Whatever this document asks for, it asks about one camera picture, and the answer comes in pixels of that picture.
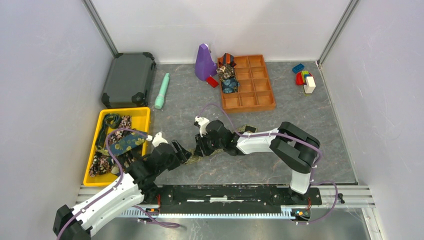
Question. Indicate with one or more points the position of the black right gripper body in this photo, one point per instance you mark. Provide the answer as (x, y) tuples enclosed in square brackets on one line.
[(207, 145)]

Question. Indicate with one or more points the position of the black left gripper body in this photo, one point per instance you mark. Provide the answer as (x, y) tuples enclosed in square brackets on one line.
[(176, 159)]

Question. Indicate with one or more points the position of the olive green leaf-pattern tie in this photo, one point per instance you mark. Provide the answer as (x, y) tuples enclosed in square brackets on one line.
[(195, 158)]

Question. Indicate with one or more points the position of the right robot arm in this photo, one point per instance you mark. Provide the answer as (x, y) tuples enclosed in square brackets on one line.
[(295, 147)]

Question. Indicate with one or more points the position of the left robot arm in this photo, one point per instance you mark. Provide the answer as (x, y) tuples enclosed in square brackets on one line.
[(137, 185)]

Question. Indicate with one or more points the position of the blue yellow-flower tie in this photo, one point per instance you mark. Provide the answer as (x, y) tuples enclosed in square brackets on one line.
[(131, 141)]

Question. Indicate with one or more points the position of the yellow plastic bin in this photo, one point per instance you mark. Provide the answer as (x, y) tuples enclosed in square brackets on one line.
[(113, 129)]

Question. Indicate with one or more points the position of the black pink-floral tie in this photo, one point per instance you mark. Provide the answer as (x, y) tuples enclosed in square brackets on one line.
[(125, 123)]

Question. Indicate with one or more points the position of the rolled blue paisley tie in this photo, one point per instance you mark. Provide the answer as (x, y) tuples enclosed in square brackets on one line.
[(229, 85)]

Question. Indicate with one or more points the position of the mint green flashlight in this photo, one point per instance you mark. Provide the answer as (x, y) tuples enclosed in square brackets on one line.
[(160, 99)]

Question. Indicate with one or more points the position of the orange wooden compartment tray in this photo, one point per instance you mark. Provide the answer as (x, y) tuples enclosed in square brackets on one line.
[(255, 91)]

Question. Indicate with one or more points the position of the dark brown-leaf tie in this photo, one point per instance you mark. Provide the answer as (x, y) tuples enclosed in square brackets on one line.
[(103, 164)]

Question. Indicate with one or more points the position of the dark green striped tie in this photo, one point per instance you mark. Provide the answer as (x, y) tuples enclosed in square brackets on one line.
[(110, 120)]

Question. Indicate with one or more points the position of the rolled brown floral tie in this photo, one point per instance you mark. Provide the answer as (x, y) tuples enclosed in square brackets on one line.
[(225, 72)]

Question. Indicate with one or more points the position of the purple plastic object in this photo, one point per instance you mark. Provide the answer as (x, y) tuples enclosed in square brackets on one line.
[(205, 66)]

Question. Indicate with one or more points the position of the rolled orange navy tie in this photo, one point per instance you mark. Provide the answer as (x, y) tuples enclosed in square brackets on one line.
[(227, 59)]

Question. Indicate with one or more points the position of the dark grey suitcase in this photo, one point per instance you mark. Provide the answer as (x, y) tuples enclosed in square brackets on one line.
[(129, 80)]

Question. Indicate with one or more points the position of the red toy block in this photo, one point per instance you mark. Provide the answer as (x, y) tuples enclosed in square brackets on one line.
[(299, 80)]

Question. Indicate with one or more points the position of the white toy block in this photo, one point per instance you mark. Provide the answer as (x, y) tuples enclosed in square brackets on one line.
[(309, 85)]

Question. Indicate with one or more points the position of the blue toy brick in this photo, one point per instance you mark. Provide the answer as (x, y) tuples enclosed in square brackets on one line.
[(298, 68)]

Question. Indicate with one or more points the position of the green toy block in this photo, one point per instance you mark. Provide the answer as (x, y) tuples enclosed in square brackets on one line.
[(305, 74)]

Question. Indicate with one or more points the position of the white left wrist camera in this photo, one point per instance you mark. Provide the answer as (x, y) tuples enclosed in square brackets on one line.
[(156, 139)]

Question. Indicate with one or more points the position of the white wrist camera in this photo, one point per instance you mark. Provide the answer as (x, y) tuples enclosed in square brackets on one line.
[(156, 139), (201, 123)]

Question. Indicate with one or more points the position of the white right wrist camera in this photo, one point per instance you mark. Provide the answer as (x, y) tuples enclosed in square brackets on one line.
[(201, 123)]

